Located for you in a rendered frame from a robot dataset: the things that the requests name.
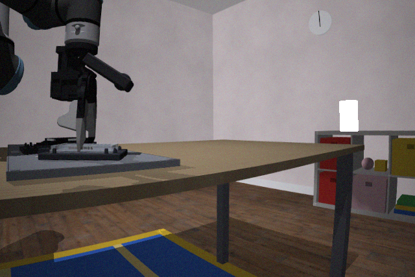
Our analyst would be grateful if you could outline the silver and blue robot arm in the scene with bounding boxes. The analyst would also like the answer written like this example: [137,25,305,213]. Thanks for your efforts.
[0,0,134,95]

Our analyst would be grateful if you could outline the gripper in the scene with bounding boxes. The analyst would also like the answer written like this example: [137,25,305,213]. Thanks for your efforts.
[50,42,98,151]

